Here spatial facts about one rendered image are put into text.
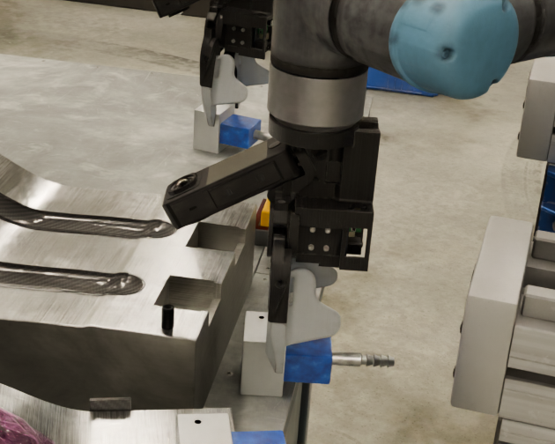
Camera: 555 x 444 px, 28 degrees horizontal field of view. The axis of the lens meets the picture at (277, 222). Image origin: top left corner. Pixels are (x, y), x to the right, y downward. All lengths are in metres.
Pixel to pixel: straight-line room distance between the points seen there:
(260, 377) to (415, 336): 1.69
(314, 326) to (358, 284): 1.92
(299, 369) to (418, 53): 0.33
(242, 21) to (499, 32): 0.65
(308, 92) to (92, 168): 0.60
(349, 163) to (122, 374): 0.24
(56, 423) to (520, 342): 0.33
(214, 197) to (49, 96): 0.78
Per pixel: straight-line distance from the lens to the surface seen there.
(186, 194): 0.87
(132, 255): 0.97
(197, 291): 0.94
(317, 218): 0.85
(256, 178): 0.86
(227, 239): 1.03
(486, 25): 0.72
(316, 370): 0.94
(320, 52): 0.80
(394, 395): 2.40
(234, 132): 1.41
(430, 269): 2.93
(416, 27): 0.72
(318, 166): 0.86
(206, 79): 1.37
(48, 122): 1.52
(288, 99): 0.82
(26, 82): 1.68
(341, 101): 0.82
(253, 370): 0.94
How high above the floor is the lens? 1.34
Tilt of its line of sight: 26 degrees down
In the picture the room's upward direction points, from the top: 4 degrees clockwise
